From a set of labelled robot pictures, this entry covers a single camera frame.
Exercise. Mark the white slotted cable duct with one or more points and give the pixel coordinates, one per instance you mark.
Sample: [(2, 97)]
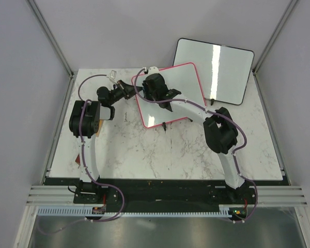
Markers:
[(93, 211)]

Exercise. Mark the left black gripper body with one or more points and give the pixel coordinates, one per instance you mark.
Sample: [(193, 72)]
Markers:
[(117, 94)]

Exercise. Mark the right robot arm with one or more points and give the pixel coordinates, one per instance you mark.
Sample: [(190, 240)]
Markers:
[(219, 129)]

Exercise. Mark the black stand foot left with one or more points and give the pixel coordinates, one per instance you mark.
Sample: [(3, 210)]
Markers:
[(164, 126)]

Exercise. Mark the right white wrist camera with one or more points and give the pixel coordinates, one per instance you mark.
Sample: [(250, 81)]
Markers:
[(150, 70)]

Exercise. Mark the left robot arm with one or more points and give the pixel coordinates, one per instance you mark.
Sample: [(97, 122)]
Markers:
[(85, 120)]

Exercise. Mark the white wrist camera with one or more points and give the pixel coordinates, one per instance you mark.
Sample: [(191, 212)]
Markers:
[(150, 70), (112, 76)]

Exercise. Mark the red-brown plug adapter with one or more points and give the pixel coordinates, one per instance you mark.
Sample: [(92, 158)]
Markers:
[(77, 160)]

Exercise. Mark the aluminium rail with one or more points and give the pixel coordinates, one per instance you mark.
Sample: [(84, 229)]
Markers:
[(281, 196)]

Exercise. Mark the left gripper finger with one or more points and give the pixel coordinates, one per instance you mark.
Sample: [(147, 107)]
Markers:
[(132, 90), (122, 83)]

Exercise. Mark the black framed whiteboard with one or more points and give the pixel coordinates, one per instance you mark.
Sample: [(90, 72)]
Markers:
[(223, 71)]

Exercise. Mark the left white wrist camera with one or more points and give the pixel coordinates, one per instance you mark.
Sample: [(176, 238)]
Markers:
[(112, 76)]

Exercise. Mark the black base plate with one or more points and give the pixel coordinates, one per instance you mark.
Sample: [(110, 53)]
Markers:
[(163, 196)]

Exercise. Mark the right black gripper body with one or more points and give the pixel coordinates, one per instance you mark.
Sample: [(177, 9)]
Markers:
[(150, 95)]

